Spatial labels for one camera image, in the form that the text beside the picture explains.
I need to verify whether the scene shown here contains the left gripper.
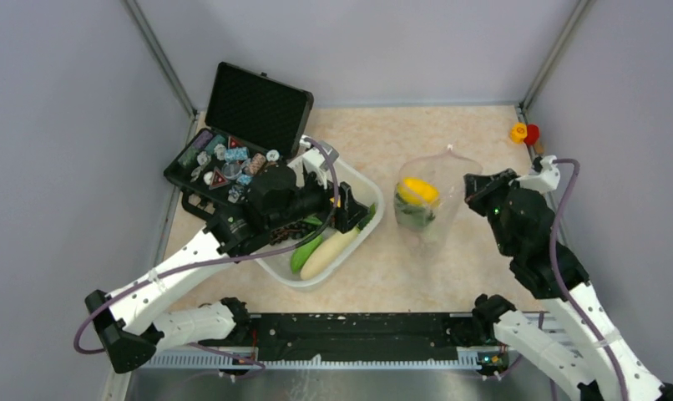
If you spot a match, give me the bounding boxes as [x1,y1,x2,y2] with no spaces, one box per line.
[269,168,372,234]

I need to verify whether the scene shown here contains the clear zip top bag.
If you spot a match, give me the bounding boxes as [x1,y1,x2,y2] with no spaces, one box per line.
[392,145,483,261]

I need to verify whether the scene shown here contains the green bok choy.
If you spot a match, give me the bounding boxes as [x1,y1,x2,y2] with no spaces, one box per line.
[394,202,435,230]

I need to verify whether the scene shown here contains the yellow bell pepper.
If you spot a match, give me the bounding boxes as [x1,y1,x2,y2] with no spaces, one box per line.
[396,177,440,206]

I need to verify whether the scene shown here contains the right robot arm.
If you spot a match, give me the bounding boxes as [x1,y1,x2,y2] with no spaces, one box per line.
[463,168,673,400]

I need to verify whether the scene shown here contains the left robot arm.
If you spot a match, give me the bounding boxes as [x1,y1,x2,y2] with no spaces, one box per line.
[83,161,383,373]

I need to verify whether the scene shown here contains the green leaf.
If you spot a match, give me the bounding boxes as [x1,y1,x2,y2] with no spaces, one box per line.
[356,202,377,231]

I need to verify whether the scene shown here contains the white plastic basket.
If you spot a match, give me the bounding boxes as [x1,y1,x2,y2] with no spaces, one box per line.
[256,159,385,292]

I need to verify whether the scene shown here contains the long dark green cucumber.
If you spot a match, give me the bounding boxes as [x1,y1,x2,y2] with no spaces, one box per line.
[301,216,323,230]

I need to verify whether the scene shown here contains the white radish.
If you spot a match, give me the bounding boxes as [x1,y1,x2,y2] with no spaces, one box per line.
[300,227,360,280]

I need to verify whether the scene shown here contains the black grape bunch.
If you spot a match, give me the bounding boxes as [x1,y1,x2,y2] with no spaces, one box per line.
[269,221,316,245]

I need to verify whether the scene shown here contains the light green small cucumber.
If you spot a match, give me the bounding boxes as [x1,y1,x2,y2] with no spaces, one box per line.
[290,234,323,274]

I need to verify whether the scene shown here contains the red yellow emergency button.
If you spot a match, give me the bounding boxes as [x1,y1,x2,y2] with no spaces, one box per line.
[509,123,544,155]

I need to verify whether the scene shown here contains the black open case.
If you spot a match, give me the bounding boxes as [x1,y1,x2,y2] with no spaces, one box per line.
[164,62,314,220]

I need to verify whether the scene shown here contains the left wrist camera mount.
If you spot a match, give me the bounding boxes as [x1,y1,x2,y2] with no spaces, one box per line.
[287,135,340,189]

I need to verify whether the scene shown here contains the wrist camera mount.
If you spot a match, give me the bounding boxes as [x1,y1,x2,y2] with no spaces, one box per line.
[516,155,560,194]
[287,135,340,189]

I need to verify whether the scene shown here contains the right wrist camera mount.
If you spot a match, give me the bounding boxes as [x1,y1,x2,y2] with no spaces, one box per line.
[516,155,560,194]

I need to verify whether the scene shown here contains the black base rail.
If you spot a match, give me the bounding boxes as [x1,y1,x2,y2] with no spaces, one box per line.
[114,309,537,373]

